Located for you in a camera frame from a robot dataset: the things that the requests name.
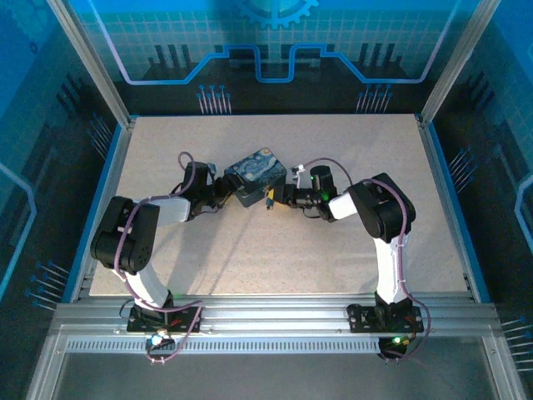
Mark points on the small metal padlock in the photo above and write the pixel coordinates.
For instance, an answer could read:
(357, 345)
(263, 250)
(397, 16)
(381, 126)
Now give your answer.
(269, 203)

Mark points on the blue starry night print box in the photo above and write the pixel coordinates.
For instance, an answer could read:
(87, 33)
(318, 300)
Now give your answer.
(256, 171)

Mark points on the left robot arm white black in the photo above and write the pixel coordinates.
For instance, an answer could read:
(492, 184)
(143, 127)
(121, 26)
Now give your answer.
(145, 233)

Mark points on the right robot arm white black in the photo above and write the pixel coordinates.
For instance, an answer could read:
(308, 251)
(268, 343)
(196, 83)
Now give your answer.
(385, 216)

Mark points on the small connector board with LED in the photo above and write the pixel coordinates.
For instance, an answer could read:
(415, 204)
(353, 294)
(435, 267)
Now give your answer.
(395, 343)
(157, 339)

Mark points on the aluminium table side rail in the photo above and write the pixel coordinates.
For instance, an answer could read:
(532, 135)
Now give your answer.
(449, 208)
(104, 187)

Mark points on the aluminium frame cross rail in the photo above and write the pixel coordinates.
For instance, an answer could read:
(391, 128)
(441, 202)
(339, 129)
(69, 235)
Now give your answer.
(270, 312)

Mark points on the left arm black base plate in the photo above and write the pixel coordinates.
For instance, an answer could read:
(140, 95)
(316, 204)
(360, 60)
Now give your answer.
(185, 323)

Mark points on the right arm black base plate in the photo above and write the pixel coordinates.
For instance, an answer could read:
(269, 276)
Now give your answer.
(362, 318)

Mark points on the aluminium frame post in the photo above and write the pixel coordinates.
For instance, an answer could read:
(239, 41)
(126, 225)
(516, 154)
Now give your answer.
(458, 58)
(91, 62)

